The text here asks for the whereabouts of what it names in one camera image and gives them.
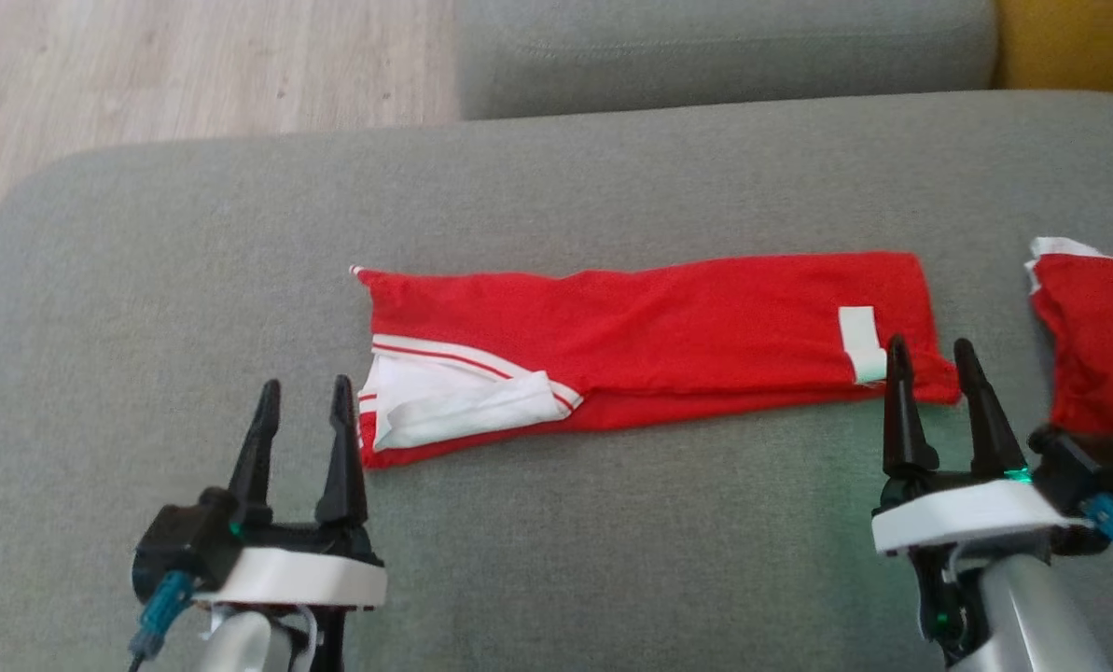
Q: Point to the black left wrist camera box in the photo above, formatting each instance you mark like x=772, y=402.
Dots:
x=183, y=546

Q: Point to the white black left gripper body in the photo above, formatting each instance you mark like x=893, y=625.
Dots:
x=304, y=574

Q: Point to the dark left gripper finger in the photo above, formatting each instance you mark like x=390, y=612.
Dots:
x=256, y=467
x=341, y=467

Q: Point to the grey sofa back cushion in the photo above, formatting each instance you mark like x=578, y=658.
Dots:
x=724, y=56

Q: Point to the yellow sofa backrest cushion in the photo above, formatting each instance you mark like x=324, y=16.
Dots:
x=1078, y=42

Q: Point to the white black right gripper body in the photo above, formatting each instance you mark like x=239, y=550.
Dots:
x=966, y=518

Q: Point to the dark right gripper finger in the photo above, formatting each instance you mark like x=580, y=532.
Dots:
x=903, y=429
x=993, y=439

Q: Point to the red jersey with black lettering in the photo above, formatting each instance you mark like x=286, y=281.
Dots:
x=659, y=317

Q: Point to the red garment with white hem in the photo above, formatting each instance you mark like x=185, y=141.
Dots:
x=1106, y=345

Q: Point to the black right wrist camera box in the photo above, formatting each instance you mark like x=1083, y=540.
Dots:
x=1083, y=471

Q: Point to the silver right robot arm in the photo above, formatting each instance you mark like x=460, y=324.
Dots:
x=1032, y=621

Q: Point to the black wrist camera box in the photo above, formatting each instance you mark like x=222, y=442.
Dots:
x=183, y=546
x=1083, y=471

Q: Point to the large grey sofa chaise cushion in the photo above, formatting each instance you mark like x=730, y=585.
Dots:
x=612, y=560

